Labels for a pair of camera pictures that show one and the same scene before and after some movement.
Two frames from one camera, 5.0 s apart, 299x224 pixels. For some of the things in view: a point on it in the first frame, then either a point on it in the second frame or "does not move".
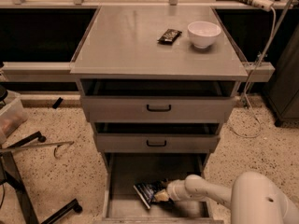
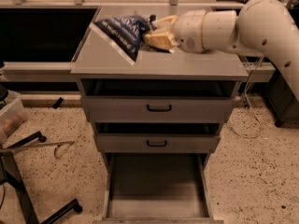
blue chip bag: [147, 189] to [127, 32]
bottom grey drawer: [122, 204] does not move
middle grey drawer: [157, 137] does not move
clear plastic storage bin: [12, 115] does not move
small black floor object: [57, 103] does not move
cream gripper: [172, 191] to [188, 31]
